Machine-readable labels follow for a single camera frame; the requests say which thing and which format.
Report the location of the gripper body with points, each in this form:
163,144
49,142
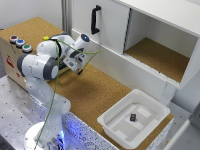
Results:
76,61

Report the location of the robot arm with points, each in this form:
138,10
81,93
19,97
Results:
36,68

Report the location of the wooden drawer box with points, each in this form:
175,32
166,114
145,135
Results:
25,28

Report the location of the yellow block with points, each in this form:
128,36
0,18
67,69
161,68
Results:
46,38

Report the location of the white sliding door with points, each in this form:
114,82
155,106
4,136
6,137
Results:
111,25

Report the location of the green button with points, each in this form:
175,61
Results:
27,48

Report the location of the blue button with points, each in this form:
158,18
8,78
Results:
20,42

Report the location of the red button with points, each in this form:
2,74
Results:
13,38

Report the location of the white plastic box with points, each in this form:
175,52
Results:
116,128

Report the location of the purple block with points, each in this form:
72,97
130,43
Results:
133,117

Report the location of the white cabinet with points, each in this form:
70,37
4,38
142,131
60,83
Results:
156,20

